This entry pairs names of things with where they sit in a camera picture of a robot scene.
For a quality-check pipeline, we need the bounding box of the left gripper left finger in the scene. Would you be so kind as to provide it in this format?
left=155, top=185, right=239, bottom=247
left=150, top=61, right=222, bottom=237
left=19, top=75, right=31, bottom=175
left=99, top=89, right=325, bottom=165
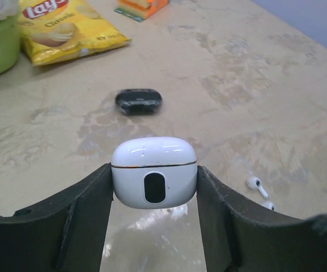
left=0, top=164, right=113, bottom=271

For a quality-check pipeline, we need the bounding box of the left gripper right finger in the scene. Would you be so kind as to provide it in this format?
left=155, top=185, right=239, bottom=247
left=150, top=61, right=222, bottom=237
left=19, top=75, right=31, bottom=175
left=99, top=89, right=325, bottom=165
left=197, top=166, right=327, bottom=271

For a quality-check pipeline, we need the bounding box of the white earbud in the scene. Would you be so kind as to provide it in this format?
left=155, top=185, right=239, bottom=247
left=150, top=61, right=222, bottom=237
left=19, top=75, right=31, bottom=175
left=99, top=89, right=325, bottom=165
left=261, top=201, right=275, bottom=211
left=247, top=176, right=269, bottom=199

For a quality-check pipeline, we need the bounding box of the white earbud charging case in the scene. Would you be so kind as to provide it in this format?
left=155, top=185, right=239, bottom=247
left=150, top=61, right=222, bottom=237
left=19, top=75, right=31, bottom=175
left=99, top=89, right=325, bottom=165
left=111, top=137, right=198, bottom=209

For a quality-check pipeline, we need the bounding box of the black earbud charging case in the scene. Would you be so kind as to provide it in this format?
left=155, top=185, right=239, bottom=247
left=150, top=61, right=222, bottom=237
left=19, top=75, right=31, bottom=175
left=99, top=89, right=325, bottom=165
left=115, top=88, right=163, bottom=116

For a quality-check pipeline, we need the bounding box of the green plastic vegetable tray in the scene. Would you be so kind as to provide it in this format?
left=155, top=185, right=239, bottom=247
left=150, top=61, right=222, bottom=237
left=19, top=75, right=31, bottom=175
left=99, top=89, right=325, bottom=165
left=0, top=15, right=20, bottom=74

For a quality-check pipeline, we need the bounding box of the yellow Lays chips bag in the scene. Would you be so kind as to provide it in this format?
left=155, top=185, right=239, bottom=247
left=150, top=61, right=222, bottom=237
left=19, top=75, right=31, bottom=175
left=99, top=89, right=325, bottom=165
left=18, top=0, right=130, bottom=66

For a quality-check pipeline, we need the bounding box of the orange green carton box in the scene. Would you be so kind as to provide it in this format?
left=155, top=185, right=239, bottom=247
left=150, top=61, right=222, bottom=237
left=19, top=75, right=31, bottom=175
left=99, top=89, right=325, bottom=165
left=114, top=0, right=170, bottom=22

